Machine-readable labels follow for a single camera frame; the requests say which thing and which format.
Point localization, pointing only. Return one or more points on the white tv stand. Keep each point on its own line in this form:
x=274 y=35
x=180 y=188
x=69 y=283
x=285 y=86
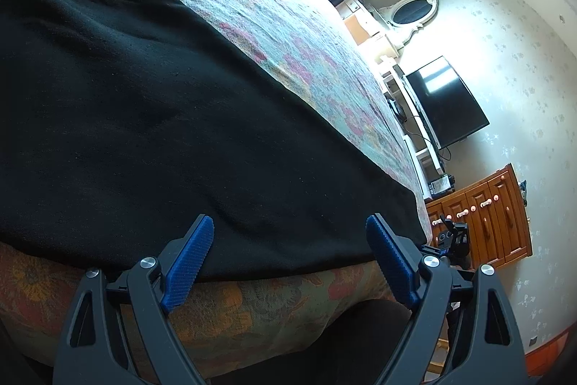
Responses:
x=418 y=139

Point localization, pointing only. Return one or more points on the wooden chest of drawers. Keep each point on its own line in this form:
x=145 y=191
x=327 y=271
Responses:
x=494 y=212

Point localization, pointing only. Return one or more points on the black flat television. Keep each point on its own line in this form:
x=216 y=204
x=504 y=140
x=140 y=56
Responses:
x=445 y=102

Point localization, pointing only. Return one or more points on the floral bedspread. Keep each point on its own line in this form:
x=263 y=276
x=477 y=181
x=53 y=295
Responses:
x=226 y=325

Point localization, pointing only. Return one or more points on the black pants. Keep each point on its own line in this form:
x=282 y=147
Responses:
x=122 y=121

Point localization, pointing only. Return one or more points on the white oval vanity mirror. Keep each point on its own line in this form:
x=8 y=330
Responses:
x=405 y=18

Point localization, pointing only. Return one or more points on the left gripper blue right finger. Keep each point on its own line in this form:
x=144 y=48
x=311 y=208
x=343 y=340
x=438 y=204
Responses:
x=398 y=259

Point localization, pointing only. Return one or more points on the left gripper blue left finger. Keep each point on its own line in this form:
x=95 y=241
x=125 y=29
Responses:
x=181 y=261

